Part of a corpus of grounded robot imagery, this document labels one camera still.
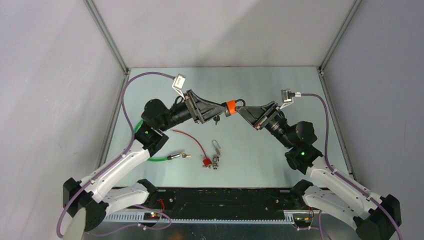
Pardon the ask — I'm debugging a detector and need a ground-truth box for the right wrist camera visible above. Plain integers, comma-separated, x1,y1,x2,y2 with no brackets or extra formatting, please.
279,88,302,110

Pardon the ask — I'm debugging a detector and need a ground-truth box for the aluminium frame post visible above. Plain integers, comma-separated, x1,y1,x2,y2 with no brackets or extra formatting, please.
317,0,364,77
82,0,130,75

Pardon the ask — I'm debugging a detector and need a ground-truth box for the orange padlock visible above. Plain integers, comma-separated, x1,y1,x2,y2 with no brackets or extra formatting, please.
222,98,246,117

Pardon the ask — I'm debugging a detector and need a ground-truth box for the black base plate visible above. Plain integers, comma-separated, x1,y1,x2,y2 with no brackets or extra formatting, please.
143,187,310,220

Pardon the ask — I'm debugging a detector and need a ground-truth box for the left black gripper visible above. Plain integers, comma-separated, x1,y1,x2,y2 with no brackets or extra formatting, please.
158,90,226,132

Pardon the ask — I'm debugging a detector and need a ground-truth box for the left aluminium frame post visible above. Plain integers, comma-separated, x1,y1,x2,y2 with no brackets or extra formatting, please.
82,0,130,75

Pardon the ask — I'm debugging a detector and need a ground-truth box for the small brass padlock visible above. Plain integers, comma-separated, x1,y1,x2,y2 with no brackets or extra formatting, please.
211,139,221,157

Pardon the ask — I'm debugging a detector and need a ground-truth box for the slotted cable duct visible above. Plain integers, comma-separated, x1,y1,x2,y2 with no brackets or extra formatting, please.
103,211,295,225

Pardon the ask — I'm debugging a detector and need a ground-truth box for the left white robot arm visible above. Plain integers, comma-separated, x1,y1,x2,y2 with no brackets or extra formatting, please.
63,90,237,234

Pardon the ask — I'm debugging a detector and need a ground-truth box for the black keys bunch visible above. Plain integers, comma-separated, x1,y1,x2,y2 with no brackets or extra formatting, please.
213,115,220,125

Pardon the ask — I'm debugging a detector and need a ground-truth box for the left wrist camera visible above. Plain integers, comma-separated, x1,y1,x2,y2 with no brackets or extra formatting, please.
172,73,186,98

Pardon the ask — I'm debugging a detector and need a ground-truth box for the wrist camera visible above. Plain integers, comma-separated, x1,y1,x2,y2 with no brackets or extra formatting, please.
172,73,186,98
279,88,302,110

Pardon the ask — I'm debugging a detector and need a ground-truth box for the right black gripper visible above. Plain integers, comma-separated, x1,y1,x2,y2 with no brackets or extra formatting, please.
235,101,295,150

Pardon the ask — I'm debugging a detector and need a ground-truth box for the red cable lock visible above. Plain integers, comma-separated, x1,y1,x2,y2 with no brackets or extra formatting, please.
169,129,214,169

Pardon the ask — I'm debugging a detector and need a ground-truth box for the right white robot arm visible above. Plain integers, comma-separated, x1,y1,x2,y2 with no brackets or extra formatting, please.
235,101,402,240

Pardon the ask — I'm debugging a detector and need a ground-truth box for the right aluminium frame post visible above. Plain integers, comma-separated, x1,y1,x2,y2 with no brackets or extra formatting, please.
317,0,364,77

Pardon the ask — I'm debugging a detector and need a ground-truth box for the green cable lock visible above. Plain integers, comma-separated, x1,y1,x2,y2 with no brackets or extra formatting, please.
133,119,193,163

